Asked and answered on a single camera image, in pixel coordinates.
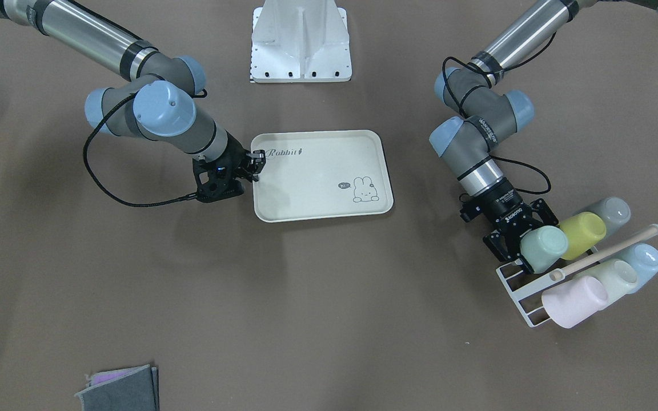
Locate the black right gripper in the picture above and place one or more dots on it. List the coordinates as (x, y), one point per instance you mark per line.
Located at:
(236, 157)

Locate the wooden rack handle rod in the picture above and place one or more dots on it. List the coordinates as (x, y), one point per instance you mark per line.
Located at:
(606, 252)

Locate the yellow cup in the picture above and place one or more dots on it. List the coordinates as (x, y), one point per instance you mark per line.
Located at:
(583, 231)

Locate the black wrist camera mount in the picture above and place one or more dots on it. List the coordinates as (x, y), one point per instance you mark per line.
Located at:
(215, 180)

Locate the green cup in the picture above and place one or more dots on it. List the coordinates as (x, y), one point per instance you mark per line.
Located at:
(542, 247)

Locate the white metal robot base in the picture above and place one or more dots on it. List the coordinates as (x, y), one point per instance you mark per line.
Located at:
(300, 42)

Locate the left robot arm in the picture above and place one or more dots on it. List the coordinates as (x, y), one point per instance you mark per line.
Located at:
(484, 119)

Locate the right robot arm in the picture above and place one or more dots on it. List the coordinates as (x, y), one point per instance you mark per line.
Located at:
(157, 101)

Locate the grey folded cloth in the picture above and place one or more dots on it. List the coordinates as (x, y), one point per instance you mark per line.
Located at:
(135, 388)

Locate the cream white cup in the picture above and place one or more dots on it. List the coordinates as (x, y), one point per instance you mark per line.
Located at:
(617, 277)

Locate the grey cup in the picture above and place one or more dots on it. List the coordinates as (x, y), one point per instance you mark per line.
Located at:
(613, 211)

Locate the pink cup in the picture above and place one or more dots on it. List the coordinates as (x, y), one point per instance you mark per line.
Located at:
(570, 303)

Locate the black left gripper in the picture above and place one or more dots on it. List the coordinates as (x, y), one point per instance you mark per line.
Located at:
(505, 207)

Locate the white wire cup rack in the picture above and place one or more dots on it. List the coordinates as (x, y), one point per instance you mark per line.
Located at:
(525, 288)

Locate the cream rabbit tray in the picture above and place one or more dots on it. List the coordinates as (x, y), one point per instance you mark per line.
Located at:
(318, 175)

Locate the light blue cup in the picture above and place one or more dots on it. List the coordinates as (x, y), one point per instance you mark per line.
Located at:
(644, 259)

